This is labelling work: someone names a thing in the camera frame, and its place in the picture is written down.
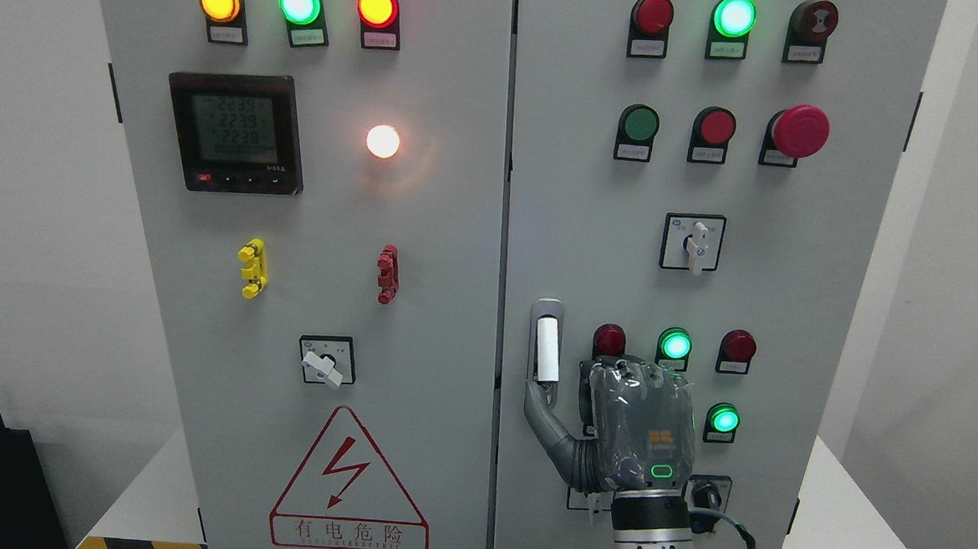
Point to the red push button upper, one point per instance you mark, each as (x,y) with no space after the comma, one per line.
(710,136)

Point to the red lit indicator light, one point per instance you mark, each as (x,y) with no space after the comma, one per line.
(379,24)

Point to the red electric warning sticker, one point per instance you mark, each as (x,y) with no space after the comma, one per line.
(345,495)

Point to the silver door handle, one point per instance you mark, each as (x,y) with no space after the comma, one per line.
(546,322)

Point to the green indicator light middle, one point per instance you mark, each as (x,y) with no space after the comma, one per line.
(673,348)

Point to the green indicator light top right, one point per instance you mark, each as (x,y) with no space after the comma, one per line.
(730,24)

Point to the red emergency stop button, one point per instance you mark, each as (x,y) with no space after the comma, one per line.
(794,133)

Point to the white rotary switch upper right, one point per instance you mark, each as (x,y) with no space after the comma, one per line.
(692,242)

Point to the dark red buzzer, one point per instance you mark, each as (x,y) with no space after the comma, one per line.
(809,27)

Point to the red indicator light top right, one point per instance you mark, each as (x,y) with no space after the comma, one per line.
(649,26)

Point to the black rotary selector switch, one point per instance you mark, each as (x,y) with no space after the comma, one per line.
(710,492)

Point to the white rotary switch left door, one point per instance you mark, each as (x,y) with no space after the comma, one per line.
(327,360)

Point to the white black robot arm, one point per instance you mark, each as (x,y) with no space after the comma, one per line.
(651,519)

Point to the grey right cabinet door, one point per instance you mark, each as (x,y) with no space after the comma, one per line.
(588,230)

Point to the amber indicator light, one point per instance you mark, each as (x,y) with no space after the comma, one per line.
(225,21)

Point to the red indicator light middle right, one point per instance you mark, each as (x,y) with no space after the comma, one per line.
(737,348)

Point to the green push button upper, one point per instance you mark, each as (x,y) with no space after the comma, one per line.
(635,133)

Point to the black digital power meter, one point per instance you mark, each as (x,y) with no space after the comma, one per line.
(237,133)

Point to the green indicator light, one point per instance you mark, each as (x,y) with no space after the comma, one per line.
(673,348)
(730,24)
(305,22)

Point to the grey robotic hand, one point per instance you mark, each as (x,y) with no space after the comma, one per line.
(643,420)

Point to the green indicator light top left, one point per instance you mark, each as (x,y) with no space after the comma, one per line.
(305,22)

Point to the white rotary switch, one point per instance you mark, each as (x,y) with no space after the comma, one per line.
(692,242)
(593,504)

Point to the white rotary switch lower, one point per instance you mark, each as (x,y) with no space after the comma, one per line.
(593,504)

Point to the red indicator light middle left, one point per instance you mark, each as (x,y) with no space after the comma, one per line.
(608,340)

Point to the grey cabinet door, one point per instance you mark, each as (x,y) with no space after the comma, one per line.
(588,230)
(424,364)

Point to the white lit indicator light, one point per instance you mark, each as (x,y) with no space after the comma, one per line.
(383,141)

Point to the green lit button lower right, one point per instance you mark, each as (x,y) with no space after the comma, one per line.
(721,424)

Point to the grey left cabinet door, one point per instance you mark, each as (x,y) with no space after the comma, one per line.
(424,364)

